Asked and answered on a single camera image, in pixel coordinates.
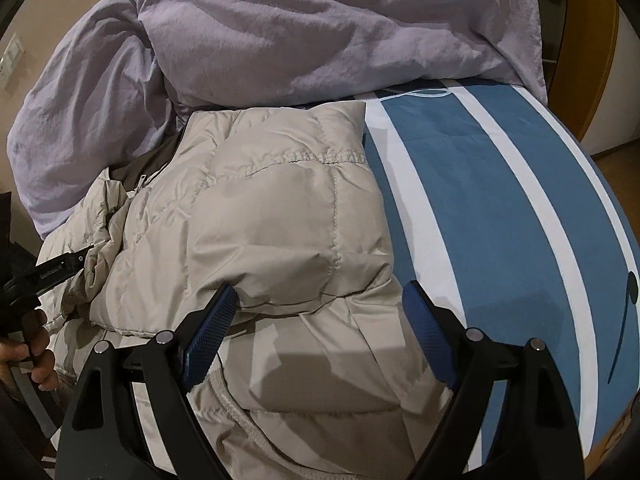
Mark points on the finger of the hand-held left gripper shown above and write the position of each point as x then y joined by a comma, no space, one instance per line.
57,270

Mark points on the person's left hand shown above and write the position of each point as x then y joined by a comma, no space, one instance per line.
37,355

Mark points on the beige puffer jacket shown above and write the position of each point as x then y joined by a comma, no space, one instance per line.
260,220

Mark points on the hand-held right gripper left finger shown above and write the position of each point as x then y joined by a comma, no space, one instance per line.
210,332

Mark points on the lavender duvet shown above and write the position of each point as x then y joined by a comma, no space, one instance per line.
300,30

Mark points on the blue white striped bed sheet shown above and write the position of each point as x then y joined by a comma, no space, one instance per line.
480,200

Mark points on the wooden door frame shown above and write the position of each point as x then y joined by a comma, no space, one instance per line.
602,35

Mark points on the white door panel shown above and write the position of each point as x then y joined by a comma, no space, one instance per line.
625,100

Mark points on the white wall switch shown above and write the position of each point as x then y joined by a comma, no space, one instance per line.
13,47

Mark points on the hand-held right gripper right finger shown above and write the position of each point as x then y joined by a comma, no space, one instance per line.
427,332

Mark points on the white wall socket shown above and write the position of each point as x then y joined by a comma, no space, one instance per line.
4,74

